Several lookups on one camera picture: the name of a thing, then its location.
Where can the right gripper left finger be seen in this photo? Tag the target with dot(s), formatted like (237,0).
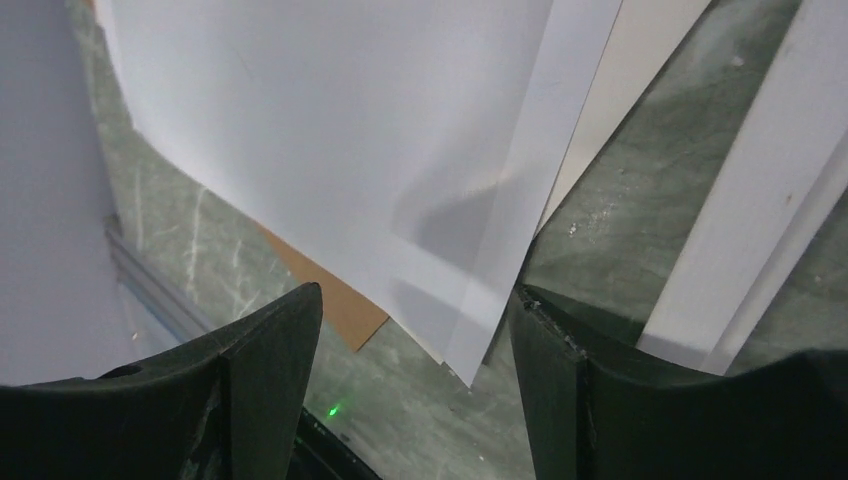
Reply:
(225,405)

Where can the white picture frame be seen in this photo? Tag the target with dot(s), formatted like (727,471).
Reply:
(784,174)

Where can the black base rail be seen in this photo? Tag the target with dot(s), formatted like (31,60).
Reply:
(319,454)

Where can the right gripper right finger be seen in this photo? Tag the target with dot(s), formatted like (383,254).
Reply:
(596,407)

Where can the red and white photo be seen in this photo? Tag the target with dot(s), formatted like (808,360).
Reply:
(407,147)

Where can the brown backing board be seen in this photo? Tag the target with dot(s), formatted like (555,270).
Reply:
(354,318)

